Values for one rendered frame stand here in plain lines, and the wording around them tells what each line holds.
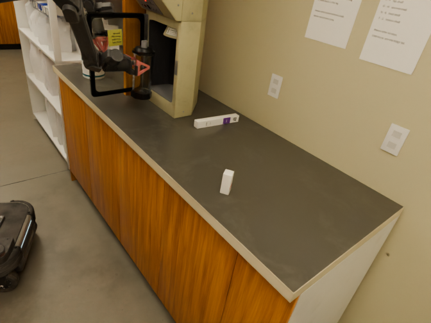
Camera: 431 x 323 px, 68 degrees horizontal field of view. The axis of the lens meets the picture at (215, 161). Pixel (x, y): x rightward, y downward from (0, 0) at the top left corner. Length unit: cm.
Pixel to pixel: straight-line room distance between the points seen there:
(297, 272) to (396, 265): 73
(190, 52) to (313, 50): 57
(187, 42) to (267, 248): 101
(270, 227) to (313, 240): 14
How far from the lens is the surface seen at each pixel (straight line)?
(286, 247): 103
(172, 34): 165
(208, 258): 124
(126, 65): 155
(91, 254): 222
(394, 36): 140
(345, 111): 150
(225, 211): 109
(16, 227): 214
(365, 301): 182
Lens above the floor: 163
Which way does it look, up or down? 31 degrees down
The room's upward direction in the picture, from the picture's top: 9 degrees clockwise
